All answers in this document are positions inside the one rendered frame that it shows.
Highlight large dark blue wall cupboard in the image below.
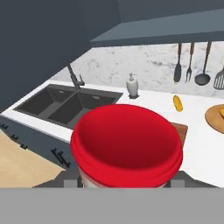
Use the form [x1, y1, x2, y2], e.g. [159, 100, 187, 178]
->
[0, 0, 121, 111]

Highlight yellow oblong pastry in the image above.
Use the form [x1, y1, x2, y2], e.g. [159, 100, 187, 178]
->
[172, 94, 184, 113]

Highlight hanging dark spatula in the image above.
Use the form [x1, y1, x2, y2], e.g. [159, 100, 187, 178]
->
[213, 66, 224, 90]

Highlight dark grey tap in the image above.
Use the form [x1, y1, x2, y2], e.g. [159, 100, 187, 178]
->
[66, 64, 86, 90]

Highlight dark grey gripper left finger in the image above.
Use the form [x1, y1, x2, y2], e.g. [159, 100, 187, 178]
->
[32, 169, 84, 189]

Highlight hanging dark ladle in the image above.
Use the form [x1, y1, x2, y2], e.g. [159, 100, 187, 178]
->
[194, 41, 213, 87]

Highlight dark blue base cupboards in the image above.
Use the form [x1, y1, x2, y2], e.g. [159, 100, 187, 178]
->
[0, 115, 81, 172]

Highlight white soap dispenser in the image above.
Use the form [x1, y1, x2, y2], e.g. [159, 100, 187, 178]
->
[125, 73, 140, 99]

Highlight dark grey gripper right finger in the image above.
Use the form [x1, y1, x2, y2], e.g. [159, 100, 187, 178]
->
[167, 171, 221, 189]

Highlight dark grey double sink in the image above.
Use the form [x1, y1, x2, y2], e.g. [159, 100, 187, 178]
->
[12, 83, 124, 130]

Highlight dark blue wall cupboard run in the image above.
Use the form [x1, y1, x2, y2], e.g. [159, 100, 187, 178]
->
[89, 0, 224, 48]

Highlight jam jar with red lid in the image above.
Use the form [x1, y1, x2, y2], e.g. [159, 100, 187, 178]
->
[69, 103, 184, 189]

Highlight hanging dark fork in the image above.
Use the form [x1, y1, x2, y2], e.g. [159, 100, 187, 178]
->
[185, 42, 195, 83]

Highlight brown wooden cutting board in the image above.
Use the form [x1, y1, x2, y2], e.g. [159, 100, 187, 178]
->
[170, 122, 189, 147]

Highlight round wooden plate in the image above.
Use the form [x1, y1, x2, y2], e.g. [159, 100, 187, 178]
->
[204, 104, 224, 135]

